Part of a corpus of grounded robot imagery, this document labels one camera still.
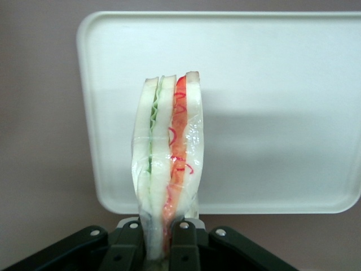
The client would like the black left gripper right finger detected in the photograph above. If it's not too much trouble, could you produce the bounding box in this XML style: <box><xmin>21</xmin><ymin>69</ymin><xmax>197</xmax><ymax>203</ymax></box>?
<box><xmin>168</xmin><ymin>220</ymin><xmax>210</xmax><ymax>271</ymax></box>

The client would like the plastic-wrapped triangle sandwich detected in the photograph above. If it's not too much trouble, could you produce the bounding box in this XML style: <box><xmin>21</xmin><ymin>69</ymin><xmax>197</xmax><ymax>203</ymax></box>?
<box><xmin>130</xmin><ymin>71</ymin><xmax>205</xmax><ymax>261</ymax></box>

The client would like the white plastic tray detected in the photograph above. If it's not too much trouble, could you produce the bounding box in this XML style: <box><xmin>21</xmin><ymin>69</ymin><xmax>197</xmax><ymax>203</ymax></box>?
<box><xmin>76</xmin><ymin>11</ymin><xmax>361</xmax><ymax>215</ymax></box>

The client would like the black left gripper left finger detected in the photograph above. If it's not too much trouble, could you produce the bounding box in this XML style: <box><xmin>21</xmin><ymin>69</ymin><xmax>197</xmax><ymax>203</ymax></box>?
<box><xmin>99</xmin><ymin>220</ymin><xmax>148</xmax><ymax>271</ymax></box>

